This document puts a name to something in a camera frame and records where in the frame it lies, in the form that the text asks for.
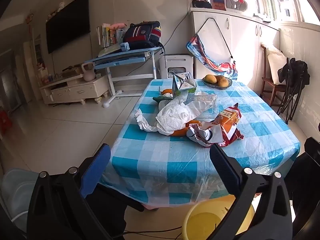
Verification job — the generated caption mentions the row of books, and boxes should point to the row of books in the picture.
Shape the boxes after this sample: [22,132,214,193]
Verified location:
[97,24,126,49]

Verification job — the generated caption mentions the black folding chair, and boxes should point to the black folding chair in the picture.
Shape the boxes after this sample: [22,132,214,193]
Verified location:
[277,58,311,125]

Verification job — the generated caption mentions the navy red backpack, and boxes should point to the navy red backpack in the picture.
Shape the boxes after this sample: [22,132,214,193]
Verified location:
[122,21,162,51]

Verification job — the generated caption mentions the black floor cable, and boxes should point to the black floor cable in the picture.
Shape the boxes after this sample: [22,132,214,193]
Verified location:
[111,226,183,239]

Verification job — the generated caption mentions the green knitted toy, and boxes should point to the green knitted toy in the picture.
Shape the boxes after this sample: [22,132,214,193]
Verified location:
[153,94,181,103]

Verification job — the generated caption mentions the pink kettlebell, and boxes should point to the pink kettlebell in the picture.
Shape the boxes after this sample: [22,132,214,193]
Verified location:
[81,62,97,82]

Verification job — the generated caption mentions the white display cabinet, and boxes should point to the white display cabinet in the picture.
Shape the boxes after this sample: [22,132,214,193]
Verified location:
[23,34,47,81]

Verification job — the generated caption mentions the orange carrot with stem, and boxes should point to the orange carrot with stem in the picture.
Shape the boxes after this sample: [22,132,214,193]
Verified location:
[158,86,174,96]

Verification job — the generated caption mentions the blue orange box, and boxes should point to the blue orange box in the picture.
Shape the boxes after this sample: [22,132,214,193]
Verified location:
[211,0,227,11]

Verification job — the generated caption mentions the black bag on cabinet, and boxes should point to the black bag on cabinet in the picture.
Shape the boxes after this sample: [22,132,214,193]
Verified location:
[192,0,213,9]

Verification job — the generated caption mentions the blue white study desk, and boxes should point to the blue white study desk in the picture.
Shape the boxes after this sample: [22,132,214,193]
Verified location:
[84,45,164,108]

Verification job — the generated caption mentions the yellow plastic bucket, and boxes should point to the yellow plastic bucket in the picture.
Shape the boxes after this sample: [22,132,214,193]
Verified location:
[182,196,256,240]

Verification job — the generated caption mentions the light blue plastic stool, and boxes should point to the light blue plastic stool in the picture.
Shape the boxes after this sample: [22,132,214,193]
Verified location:
[0,169,38,233]

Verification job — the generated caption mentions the orange snack bag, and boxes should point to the orange snack bag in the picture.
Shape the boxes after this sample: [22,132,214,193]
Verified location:
[201,103,245,147]

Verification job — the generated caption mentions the white pillow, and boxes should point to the white pillow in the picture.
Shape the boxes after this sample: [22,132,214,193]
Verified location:
[264,44,288,85]

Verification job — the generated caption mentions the red knot wall ornament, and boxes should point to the red knot wall ornament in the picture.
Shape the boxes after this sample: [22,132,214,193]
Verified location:
[25,13,35,35]

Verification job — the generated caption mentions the white television stand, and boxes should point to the white television stand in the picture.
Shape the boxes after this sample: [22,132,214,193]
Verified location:
[39,74,109,105]

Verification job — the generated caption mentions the white plastic bag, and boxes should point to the white plastic bag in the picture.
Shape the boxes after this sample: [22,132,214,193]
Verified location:
[135,90,218,136]

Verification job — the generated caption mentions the orange vegetable piece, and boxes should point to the orange vegetable piece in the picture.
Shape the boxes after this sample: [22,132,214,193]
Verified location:
[169,120,202,137]

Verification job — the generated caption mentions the red plastic stool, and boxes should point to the red plastic stool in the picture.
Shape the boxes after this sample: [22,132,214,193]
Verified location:
[0,109,13,136]

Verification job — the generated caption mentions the white window cabinet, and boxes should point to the white window cabinet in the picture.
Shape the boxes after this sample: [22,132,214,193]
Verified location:
[190,7,281,91]

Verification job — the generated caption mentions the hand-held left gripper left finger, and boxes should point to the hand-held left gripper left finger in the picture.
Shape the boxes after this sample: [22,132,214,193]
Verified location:
[27,143,112,240]

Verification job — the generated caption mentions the black flat television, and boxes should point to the black flat television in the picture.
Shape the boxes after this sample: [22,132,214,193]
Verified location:
[46,0,91,54]

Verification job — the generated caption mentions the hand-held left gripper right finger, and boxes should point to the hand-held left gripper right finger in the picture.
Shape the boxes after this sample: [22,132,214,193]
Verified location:
[209,143,293,240]

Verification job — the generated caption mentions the blue white checked tablecloth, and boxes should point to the blue white checked tablecloth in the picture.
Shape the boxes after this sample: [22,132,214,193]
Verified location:
[100,79,301,208]

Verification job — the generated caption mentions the large clear plastic jar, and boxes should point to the large clear plastic jar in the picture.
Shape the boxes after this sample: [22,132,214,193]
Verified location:
[192,92,221,119]

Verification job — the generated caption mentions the colourful hanging bag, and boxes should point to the colourful hanging bag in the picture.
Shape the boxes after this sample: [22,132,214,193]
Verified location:
[186,17,238,78]

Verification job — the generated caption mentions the dark fruit bowl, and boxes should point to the dark fruit bowl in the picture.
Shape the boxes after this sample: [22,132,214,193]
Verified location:
[202,76,233,89]

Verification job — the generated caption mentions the white blue wrapper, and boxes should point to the white blue wrapper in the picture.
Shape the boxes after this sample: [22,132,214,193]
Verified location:
[186,124,218,148]

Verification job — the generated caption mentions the drink carton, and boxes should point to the drink carton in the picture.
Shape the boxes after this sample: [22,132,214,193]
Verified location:
[172,72,198,98]

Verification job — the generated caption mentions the wooden chair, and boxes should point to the wooden chair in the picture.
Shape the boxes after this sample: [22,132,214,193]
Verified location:
[260,44,288,107]

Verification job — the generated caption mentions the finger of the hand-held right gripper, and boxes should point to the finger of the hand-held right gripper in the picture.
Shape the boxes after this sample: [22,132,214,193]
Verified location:
[304,137,320,155]

